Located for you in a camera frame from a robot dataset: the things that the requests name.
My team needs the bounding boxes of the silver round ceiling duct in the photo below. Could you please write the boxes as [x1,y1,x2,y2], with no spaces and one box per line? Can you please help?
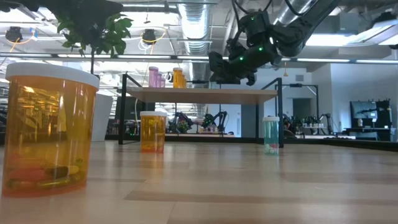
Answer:
[177,2,214,82]

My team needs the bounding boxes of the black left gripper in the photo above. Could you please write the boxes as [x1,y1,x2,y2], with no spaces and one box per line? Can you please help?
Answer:
[0,0,116,22]

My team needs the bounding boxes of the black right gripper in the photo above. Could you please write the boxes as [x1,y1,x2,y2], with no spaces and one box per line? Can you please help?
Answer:
[208,11,282,85]

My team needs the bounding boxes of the long ceiling light bar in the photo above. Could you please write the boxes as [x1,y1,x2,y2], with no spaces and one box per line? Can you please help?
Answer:
[0,52,398,65]

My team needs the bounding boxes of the green leafy plant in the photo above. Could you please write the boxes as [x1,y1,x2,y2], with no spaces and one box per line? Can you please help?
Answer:
[55,12,134,75]

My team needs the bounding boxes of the black ceiling dome camera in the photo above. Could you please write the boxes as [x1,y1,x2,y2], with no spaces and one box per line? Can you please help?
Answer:
[142,29,157,45]
[5,26,23,43]

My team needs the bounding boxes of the wooden shelf with black frame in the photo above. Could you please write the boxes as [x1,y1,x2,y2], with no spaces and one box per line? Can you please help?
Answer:
[115,73,284,149]

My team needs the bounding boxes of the black wall monitor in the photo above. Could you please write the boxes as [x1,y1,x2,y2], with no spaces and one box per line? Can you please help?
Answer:
[349,100,378,121]

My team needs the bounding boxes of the teal medicine bottle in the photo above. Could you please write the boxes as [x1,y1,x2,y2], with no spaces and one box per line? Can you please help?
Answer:
[262,116,280,156]

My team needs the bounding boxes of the large orange medicine bottle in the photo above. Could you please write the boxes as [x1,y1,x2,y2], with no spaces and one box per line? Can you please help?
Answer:
[139,111,168,153]
[1,63,100,198]

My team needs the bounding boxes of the black aluminium table frame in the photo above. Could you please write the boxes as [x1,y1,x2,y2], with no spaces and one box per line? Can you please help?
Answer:
[281,136,398,152]

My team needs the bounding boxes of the bright ceiling light panel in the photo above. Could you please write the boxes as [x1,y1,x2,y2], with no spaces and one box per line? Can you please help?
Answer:
[306,33,355,47]

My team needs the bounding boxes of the black metal gantry frame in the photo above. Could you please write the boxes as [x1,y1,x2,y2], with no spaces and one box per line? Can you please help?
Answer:
[275,83,320,125]

